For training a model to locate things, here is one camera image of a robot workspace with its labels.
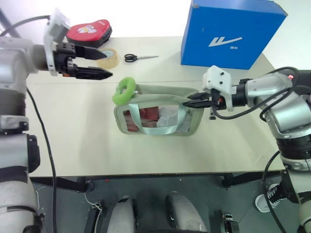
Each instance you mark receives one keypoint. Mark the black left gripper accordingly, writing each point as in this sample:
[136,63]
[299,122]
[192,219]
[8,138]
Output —
[62,60]

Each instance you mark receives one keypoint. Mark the white sneaker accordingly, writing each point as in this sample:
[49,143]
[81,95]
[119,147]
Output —
[262,202]

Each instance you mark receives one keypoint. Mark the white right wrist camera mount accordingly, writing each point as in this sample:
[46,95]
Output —
[217,78]

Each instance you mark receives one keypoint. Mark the red and black case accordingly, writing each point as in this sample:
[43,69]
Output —
[87,31]

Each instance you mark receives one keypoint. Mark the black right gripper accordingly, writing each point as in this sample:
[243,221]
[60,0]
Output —
[217,100]

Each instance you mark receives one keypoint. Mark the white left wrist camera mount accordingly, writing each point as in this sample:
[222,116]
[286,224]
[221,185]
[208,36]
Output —
[54,26]

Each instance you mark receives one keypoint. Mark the black table frame bar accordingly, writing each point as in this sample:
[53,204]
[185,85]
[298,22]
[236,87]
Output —
[145,176]

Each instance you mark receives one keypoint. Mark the clear packing tape roll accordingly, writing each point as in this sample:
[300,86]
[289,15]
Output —
[110,63]

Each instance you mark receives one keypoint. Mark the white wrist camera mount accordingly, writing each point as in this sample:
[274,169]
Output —
[217,78]
[54,26]

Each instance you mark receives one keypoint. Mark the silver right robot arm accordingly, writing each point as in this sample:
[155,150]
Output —
[279,114]

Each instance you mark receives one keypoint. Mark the grey rounded robot leg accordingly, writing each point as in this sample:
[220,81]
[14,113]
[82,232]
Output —
[184,213]
[121,216]

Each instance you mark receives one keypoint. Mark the green zip pouch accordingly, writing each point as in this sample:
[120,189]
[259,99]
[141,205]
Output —
[158,97]

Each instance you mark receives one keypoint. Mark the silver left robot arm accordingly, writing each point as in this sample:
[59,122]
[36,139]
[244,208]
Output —
[14,58]

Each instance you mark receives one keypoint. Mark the blue cardboard box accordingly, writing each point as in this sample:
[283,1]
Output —
[218,26]

